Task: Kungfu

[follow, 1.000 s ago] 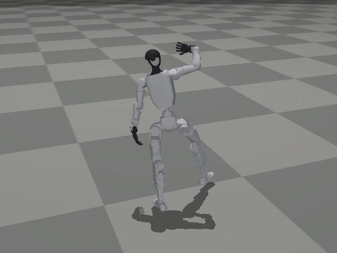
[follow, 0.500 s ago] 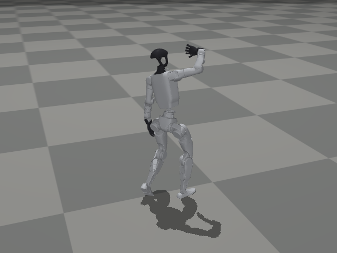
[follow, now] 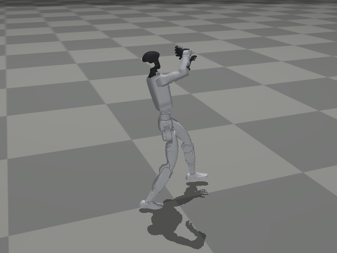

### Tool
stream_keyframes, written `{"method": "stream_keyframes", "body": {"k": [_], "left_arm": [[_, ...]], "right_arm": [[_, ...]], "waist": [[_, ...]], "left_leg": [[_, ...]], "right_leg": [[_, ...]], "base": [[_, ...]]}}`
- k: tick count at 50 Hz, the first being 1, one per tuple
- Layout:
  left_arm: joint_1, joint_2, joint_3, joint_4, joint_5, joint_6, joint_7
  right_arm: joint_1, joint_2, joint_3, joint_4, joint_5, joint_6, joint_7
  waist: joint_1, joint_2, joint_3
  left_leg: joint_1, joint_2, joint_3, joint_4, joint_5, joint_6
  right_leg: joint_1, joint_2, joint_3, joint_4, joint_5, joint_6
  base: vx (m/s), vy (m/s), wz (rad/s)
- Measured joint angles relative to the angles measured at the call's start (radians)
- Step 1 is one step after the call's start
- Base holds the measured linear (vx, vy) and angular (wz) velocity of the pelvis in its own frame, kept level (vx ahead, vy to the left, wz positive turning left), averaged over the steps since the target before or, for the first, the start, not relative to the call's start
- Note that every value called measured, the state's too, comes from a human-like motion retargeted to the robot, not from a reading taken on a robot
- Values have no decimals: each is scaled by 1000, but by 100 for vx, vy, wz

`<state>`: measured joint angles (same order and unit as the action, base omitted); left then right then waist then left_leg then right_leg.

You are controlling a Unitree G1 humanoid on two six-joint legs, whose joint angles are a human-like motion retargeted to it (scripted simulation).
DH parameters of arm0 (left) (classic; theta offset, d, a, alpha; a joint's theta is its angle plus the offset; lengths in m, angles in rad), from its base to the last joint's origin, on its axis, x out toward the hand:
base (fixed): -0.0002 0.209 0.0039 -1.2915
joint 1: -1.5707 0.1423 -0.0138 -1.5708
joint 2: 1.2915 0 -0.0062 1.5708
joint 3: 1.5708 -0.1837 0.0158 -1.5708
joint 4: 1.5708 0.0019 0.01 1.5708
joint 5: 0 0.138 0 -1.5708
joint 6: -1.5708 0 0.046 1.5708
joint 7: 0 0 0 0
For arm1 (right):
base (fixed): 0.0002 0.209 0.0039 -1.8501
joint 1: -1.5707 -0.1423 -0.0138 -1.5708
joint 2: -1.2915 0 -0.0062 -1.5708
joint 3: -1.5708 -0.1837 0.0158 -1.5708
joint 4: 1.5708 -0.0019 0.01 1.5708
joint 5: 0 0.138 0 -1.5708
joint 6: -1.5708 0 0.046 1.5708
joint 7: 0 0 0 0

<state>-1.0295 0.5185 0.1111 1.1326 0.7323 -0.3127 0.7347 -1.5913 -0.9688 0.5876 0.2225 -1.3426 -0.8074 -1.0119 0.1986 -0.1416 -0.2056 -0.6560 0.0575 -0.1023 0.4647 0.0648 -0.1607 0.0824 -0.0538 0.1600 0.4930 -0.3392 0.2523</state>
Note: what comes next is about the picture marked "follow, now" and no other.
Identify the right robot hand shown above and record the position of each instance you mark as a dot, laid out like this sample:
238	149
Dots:
179	51

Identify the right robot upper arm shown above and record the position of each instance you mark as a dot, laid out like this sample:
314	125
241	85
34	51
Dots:
164	80

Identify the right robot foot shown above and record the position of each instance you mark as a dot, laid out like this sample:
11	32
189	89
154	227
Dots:
153	205

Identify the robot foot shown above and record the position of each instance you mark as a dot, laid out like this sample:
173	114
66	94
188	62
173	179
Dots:
153	205
196	176

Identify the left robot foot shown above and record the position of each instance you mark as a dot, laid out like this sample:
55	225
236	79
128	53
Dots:
196	176

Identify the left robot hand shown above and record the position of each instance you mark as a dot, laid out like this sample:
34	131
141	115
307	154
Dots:
192	59

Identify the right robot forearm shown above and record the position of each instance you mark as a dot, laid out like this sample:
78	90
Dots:
185	60

